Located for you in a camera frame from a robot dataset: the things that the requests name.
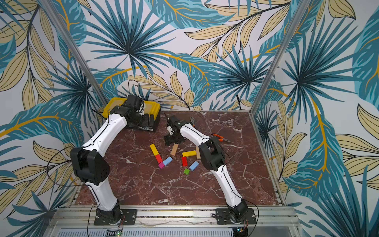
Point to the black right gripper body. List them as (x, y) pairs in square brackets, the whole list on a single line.
[(172, 138)]

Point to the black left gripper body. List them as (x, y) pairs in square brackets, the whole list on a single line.
[(142, 120)]

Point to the yellow long block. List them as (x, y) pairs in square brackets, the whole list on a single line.
[(189, 154)]

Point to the yellow short block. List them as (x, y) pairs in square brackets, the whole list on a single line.
[(154, 149)]

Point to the light blue block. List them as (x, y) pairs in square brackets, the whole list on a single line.
[(193, 166), (167, 161)]

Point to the red block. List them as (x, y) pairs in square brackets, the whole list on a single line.
[(184, 162), (158, 158)]

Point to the natural wood long block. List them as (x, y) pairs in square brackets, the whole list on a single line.
[(198, 157)]

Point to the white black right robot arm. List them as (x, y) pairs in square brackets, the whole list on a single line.
[(213, 159)]

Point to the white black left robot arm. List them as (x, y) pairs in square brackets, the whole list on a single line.
[(88, 161)]

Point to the yellow black toolbox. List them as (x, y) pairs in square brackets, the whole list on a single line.
[(115, 106)]

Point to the orange groove joint pliers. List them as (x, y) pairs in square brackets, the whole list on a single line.
[(192, 121)]

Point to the light blue flat block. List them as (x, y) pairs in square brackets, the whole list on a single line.
[(193, 166)]

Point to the green small cube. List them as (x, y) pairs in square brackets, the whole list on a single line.
[(186, 171)]

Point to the orange needle nose pliers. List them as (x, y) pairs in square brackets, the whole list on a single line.
[(221, 138)]

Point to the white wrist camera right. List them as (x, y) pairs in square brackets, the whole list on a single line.
[(169, 129)]

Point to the silver left corner post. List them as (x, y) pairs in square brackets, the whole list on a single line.
[(58, 22)]

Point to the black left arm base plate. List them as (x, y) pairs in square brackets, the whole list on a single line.
[(126, 217)]

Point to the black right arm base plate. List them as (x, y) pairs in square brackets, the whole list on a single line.
[(225, 216)]

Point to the aluminium front rail frame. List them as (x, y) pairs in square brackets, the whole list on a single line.
[(177, 221)]

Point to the silver aluminium corner post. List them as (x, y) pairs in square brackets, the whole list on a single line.
[(295, 21)]

